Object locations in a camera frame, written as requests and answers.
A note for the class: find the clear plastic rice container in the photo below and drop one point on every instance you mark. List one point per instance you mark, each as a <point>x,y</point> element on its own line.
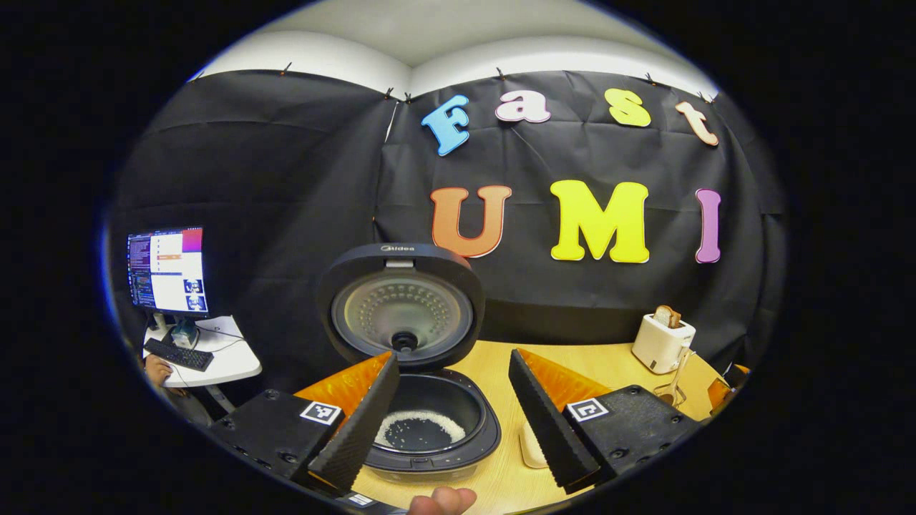
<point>531,447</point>

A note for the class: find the small teal box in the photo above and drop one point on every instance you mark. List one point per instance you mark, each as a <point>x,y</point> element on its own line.
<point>184,335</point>

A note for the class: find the black rice cooker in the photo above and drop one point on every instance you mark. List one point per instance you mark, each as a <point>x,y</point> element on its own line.
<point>401,256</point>

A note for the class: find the wooden spoon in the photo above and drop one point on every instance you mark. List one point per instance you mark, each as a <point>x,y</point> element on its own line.
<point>680,368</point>

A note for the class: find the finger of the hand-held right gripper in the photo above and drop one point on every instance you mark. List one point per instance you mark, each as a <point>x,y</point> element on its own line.
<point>719,393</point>

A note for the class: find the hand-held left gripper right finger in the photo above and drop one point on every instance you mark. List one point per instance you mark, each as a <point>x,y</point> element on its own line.
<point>547,429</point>

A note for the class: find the white toaster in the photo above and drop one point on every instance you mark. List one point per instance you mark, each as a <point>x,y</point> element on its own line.
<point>658,347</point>

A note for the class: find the toasted bread slice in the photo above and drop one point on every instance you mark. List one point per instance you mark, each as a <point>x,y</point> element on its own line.
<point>668,317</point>

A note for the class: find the black keyboard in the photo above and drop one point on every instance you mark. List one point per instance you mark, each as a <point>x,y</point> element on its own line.
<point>179,355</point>

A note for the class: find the computer monitor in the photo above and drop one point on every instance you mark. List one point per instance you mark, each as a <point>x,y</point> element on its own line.
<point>168,272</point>

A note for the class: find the black backdrop cloth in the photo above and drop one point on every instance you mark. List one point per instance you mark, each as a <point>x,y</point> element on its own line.
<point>286,179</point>

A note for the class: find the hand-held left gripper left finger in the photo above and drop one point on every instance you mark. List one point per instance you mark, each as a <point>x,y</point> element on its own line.
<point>365,422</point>

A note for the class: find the white side table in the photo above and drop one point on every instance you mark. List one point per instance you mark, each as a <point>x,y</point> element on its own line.
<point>232,361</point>

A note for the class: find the white rice grains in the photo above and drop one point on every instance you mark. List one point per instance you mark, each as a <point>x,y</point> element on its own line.
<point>429,416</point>

